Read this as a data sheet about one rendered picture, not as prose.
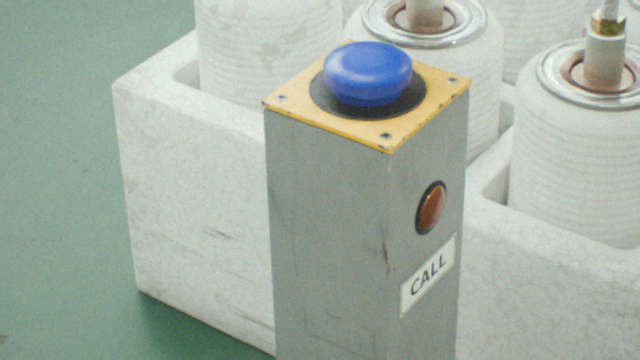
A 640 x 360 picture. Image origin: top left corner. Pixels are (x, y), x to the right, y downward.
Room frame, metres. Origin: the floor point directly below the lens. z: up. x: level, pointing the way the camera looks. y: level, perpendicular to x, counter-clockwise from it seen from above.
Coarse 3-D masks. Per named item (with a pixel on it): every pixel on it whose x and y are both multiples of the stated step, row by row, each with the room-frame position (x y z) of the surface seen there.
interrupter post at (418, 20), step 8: (408, 0) 0.70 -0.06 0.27; (416, 0) 0.69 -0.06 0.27; (424, 0) 0.69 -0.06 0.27; (432, 0) 0.69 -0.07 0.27; (440, 0) 0.70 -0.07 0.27; (408, 8) 0.70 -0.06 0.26; (416, 8) 0.69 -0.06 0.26; (424, 8) 0.69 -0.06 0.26; (432, 8) 0.69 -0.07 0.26; (440, 8) 0.70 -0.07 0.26; (408, 16) 0.70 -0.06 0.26; (416, 16) 0.69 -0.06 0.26; (424, 16) 0.69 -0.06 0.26; (432, 16) 0.69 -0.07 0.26; (440, 16) 0.70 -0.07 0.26; (416, 24) 0.69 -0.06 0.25; (424, 24) 0.69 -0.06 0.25; (432, 24) 0.69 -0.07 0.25
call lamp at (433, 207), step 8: (432, 192) 0.50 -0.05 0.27; (440, 192) 0.50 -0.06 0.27; (432, 200) 0.50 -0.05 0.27; (440, 200) 0.50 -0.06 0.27; (424, 208) 0.49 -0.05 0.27; (432, 208) 0.50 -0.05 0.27; (440, 208) 0.50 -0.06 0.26; (424, 216) 0.49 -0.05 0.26; (432, 216) 0.50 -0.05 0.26; (424, 224) 0.49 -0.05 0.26; (432, 224) 0.50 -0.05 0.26
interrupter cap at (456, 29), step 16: (384, 0) 0.72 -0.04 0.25; (400, 0) 0.72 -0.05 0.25; (448, 0) 0.72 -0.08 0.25; (464, 0) 0.72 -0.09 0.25; (368, 16) 0.70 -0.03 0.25; (384, 16) 0.70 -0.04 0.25; (400, 16) 0.71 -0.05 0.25; (448, 16) 0.71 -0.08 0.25; (464, 16) 0.70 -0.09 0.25; (480, 16) 0.70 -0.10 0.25; (368, 32) 0.69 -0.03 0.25; (384, 32) 0.68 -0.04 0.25; (400, 32) 0.68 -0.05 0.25; (416, 32) 0.68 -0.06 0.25; (432, 32) 0.68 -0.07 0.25; (448, 32) 0.68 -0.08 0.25; (464, 32) 0.68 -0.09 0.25; (480, 32) 0.68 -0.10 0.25; (416, 48) 0.67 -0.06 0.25; (432, 48) 0.67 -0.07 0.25; (448, 48) 0.67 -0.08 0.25
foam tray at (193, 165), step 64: (192, 64) 0.79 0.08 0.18; (128, 128) 0.75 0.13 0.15; (192, 128) 0.72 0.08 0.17; (256, 128) 0.70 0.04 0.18; (512, 128) 0.69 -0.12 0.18; (128, 192) 0.75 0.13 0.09; (192, 192) 0.72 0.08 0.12; (256, 192) 0.69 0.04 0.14; (192, 256) 0.72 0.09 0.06; (256, 256) 0.69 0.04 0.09; (512, 256) 0.58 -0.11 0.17; (576, 256) 0.56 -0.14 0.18; (256, 320) 0.69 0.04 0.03; (512, 320) 0.58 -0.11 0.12; (576, 320) 0.55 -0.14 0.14
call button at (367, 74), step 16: (352, 48) 0.53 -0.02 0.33; (368, 48) 0.53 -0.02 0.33; (384, 48) 0.53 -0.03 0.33; (336, 64) 0.52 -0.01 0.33; (352, 64) 0.52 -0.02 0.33; (368, 64) 0.52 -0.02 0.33; (384, 64) 0.52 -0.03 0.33; (400, 64) 0.52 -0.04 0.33; (336, 80) 0.51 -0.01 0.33; (352, 80) 0.51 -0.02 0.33; (368, 80) 0.50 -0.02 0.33; (384, 80) 0.50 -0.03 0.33; (400, 80) 0.51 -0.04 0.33; (352, 96) 0.50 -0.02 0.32; (368, 96) 0.50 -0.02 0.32; (384, 96) 0.50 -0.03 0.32
